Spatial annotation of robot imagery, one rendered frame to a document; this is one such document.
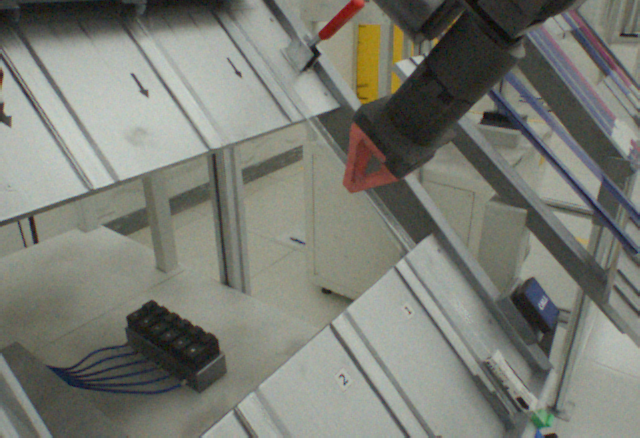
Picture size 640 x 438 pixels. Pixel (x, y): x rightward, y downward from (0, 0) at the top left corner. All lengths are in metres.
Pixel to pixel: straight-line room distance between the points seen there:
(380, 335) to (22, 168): 0.31
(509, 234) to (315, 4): 1.00
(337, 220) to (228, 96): 1.23
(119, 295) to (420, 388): 0.60
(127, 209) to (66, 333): 1.68
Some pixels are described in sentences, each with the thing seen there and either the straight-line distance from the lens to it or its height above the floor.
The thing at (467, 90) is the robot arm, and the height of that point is 1.04.
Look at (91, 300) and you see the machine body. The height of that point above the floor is 0.62.
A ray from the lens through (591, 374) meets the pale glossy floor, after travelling 1.80.
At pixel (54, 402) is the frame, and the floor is 0.66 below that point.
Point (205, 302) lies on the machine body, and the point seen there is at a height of 0.62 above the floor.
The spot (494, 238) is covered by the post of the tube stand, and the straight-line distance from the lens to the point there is 0.80.
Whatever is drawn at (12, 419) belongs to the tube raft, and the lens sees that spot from 0.32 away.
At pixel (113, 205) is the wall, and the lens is 2.47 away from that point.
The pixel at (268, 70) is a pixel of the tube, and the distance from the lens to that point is 0.53.
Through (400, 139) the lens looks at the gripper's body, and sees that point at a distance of 0.42.
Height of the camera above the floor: 1.12
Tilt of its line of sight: 24 degrees down
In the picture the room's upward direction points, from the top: straight up
